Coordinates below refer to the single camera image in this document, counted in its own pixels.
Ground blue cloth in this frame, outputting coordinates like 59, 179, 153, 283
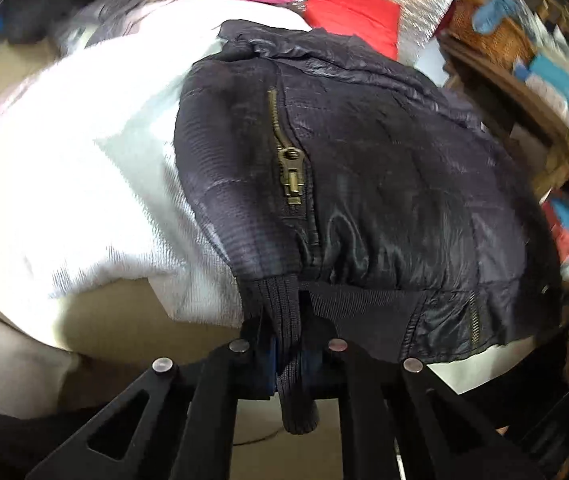
471, 0, 521, 33

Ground wicker basket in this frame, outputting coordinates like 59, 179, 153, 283
447, 0, 538, 68

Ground cream bedsheet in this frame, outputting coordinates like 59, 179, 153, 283
0, 37, 348, 480

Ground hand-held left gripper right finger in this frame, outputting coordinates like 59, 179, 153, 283
303, 294, 549, 480

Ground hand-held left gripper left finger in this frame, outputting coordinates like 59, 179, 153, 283
24, 314, 279, 480

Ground dark quilted jacket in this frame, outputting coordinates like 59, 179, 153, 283
173, 19, 563, 435

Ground red pillow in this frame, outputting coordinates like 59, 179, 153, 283
303, 0, 401, 61

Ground white embossed towel blanket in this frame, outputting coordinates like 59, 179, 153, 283
0, 0, 540, 395

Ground pale pink pillow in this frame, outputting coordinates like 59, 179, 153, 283
57, 0, 180, 58

